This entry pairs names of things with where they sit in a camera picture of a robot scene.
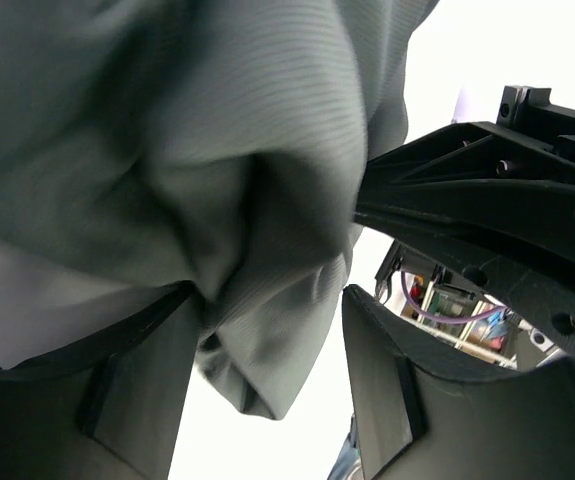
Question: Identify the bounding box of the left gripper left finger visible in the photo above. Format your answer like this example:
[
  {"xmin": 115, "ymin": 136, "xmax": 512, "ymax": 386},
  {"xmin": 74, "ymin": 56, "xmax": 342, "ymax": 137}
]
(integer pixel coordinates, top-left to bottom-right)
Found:
[{"xmin": 0, "ymin": 282, "xmax": 198, "ymax": 479}]

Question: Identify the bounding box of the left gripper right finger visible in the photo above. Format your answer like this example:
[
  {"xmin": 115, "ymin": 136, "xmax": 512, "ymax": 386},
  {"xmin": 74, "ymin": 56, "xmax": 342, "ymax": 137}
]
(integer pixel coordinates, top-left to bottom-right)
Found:
[{"xmin": 342, "ymin": 285, "xmax": 575, "ymax": 479}]

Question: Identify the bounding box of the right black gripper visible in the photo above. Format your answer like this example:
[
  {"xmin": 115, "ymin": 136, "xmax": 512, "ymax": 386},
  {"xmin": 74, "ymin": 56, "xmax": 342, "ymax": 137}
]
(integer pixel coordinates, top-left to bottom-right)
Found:
[{"xmin": 355, "ymin": 86, "xmax": 575, "ymax": 352}]

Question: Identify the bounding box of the grey t shirt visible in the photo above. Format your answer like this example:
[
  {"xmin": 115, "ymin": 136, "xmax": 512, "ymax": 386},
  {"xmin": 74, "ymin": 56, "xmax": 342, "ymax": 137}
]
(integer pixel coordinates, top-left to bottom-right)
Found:
[{"xmin": 0, "ymin": 1, "xmax": 434, "ymax": 420}]

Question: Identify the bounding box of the white t shirt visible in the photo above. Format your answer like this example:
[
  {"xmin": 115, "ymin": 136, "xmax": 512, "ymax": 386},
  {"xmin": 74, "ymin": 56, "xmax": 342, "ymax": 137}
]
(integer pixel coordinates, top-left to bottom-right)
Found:
[{"xmin": 0, "ymin": 242, "xmax": 173, "ymax": 369}]

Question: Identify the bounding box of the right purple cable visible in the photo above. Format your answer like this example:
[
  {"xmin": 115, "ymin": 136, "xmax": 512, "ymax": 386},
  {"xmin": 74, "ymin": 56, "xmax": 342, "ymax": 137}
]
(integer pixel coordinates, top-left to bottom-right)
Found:
[{"xmin": 399, "ymin": 269, "xmax": 508, "ymax": 324}]

